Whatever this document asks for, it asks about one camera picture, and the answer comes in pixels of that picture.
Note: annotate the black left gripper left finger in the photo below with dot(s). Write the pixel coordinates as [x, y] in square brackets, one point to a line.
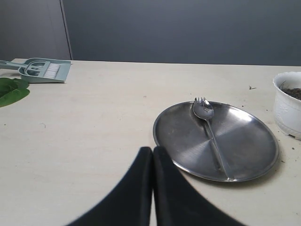
[129, 202]

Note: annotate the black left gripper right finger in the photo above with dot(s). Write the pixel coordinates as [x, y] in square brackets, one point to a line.
[177, 203]

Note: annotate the stainless steel spork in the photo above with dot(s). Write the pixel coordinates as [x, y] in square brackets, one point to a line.
[204, 110]

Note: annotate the white scalloped flower pot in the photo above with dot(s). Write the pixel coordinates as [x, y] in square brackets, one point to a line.
[287, 109]

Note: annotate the dark contents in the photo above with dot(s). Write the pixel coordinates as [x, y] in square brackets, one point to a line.
[294, 92]

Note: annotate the round stainless steel plate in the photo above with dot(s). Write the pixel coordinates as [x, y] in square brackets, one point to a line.
[234, 146]

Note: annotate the loose green leaf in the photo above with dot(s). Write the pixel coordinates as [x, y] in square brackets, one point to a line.
[12, 90]

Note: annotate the green dustpan with brush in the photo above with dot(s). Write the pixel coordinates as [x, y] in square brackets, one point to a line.
[40, 70]

